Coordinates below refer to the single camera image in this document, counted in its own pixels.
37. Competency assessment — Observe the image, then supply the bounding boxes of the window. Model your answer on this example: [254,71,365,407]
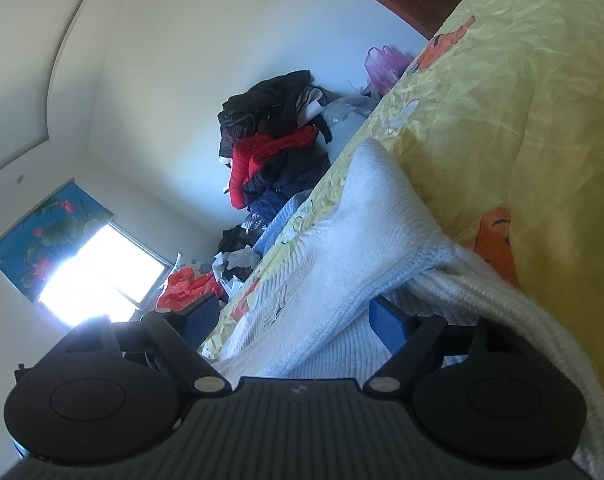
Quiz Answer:
[38,223,169,327]

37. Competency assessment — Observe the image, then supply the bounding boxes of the white crumpled plastic bag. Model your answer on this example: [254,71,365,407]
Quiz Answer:
[212,246,262,297]

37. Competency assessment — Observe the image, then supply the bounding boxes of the light blue knit blanket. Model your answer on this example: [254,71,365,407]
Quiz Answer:
[252,190,311,256]

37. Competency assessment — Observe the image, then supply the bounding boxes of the yellow carrot print bedspread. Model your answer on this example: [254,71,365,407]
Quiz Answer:
[214,0,604,389]

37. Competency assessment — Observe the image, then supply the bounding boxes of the red jacket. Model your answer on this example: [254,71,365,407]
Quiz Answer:
[228,125,319,209]

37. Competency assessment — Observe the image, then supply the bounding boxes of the pink plastic bag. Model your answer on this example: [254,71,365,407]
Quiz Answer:
[364,46,413,96]

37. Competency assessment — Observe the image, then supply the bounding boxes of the navy blue jacket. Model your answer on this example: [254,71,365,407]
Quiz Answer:
[242,148,331,222]

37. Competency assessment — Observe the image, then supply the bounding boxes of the black clothes on pile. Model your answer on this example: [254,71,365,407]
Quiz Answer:
[217,70,332,159]

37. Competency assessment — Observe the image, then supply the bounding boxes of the white knit sweater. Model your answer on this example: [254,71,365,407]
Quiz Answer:
[216,139,604,479]

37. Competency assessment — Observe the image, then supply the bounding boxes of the blue floral window blind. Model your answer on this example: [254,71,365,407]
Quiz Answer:
[0,180,114,302]

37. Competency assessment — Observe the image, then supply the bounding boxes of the red plastic bag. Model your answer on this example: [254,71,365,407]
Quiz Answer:
[155,266,225,312]

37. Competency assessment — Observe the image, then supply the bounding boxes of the grey plastic wrapped bundle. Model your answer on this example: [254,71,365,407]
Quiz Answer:
[321,94,380,129]

